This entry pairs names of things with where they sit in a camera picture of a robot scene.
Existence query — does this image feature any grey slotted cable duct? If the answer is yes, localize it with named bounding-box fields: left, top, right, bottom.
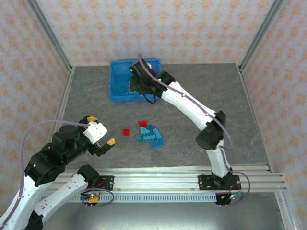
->
left=39, top=193, right=218, bottom=204

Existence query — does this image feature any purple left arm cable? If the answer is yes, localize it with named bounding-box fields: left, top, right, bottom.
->
left=0, top=119, right=93, bottom=227

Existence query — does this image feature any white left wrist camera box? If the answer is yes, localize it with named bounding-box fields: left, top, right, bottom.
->
left=83, top=121, right=108, bottom=145

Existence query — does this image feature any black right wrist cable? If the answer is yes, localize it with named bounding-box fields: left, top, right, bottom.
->
left=143, top=93, right=157, bottom=104

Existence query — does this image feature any aluminium frame post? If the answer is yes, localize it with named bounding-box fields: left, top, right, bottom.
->
left=25, top=0, right=74, bottom=74
left=238, top=0, right=287, bottom=72

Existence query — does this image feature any aluminium lower frame bar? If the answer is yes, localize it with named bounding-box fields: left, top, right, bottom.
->
left=275, top=191, right=299, bottom=230

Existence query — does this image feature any aluminium table side rail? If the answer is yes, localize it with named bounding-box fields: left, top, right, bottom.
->
left=51, top=66, right=76, bottom=130
left=237, top=64, right=274, bottom=173

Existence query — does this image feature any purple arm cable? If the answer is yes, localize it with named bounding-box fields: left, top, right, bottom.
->
left=138, top=52, right=239, bottom=153
left=0, top=119, right=93, bottom=227

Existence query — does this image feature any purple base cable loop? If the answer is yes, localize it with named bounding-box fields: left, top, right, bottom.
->
left=81, top=188, right=115, bottom=207
left=219, top=147, right=252, bottom=207

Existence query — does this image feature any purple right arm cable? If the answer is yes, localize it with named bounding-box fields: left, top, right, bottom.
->
left=138, top=52, right=239, bottom=153

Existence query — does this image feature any aluminium mounting rail beam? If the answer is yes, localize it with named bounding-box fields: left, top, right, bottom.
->
left=42, top=165, right=288, bottom=193

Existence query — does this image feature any blue divided plastic bin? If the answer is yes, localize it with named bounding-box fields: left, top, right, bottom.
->
left=109, top=58, right=162, bottom=103

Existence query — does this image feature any grey metal panel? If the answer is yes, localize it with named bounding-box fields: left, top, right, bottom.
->
left=43, top=202, right=286, bottom=230

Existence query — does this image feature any small controller circuit board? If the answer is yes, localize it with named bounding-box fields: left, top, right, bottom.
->
left=80, top=191, right=101, bottom=206
left=215, top=190, right=243, bottom=206

